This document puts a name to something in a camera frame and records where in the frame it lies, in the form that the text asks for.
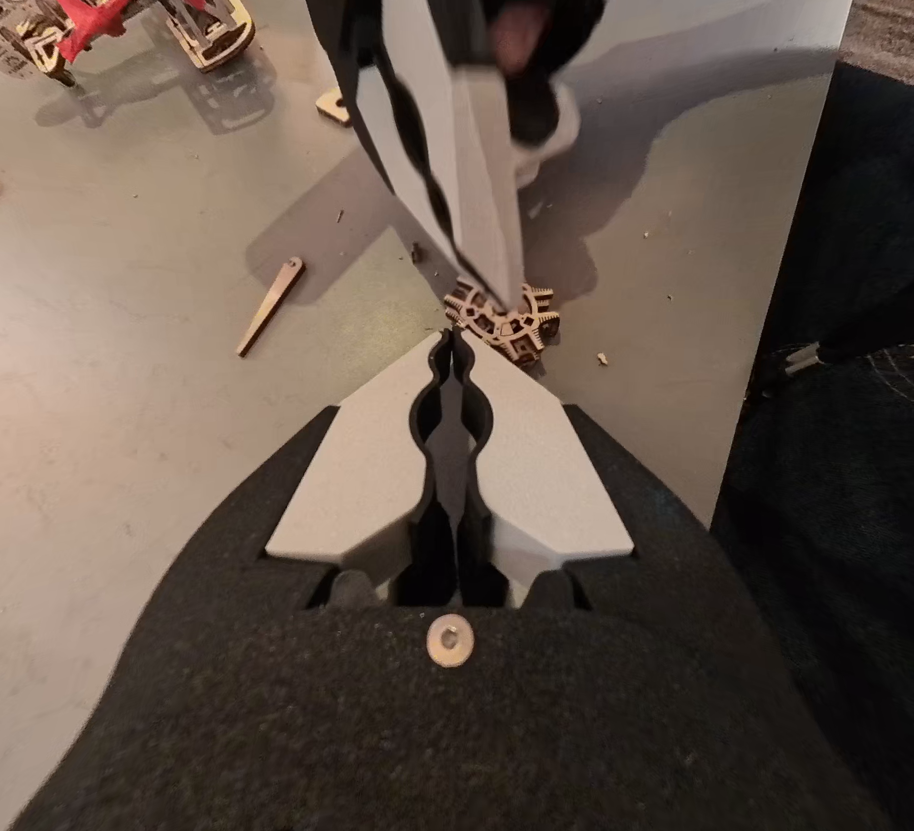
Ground grey desk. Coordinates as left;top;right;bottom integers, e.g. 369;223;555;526
0;0;876;826

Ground pointed wooden stick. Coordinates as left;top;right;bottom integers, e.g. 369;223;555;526
236;257;307;358

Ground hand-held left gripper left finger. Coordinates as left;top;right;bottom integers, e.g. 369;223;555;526
266;330;455;591

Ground person's dark trousers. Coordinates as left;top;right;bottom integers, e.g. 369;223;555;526
709;60;914;831

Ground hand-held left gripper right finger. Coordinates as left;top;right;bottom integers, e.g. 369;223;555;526
456;330;635;608

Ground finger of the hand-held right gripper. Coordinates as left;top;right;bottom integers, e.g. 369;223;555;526
382;0;528;310
355;52;501;307

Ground wooden gear assembly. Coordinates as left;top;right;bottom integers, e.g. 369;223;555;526
443;277;561;369

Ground wooden model plane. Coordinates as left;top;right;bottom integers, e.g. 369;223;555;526
0;0;257;88

